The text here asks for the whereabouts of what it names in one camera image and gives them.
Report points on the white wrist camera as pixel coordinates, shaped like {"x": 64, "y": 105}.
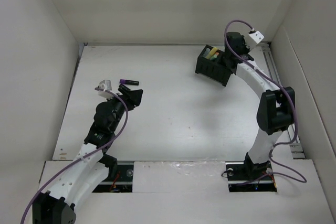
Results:
{"x": 254, "y": 37}
{"x": 105, "y": 85}

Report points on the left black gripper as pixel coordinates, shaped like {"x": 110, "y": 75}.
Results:
{"x": 131, "y": 98}

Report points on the black purple-capped marker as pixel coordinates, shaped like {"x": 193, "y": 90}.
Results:
{"x": 129, "y": 82}

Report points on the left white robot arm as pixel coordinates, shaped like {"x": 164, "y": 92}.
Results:
{"x": 60, "y": 198}

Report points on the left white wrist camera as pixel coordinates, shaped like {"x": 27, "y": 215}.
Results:
{"x": 105, "y": 85}

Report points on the aluminium side rail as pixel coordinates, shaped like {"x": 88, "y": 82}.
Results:
{"x": 285, "y": 97}

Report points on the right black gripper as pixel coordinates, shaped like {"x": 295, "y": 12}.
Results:
{"x": 243, "y": 43}

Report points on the blue pastel highlighter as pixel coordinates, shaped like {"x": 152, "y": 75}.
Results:
{"x": 206, "y": 52}

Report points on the black two-compartment organizer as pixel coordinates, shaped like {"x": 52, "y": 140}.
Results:
{"x": 214, "y": 70}

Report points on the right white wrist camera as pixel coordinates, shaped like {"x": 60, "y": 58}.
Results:
{"x": 254, "y": 37}

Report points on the yellow pastel highlighter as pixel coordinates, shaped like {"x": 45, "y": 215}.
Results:
{"x": 211, "y": 53}

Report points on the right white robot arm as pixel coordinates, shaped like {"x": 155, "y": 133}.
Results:
{"x": 274, "y": 114}

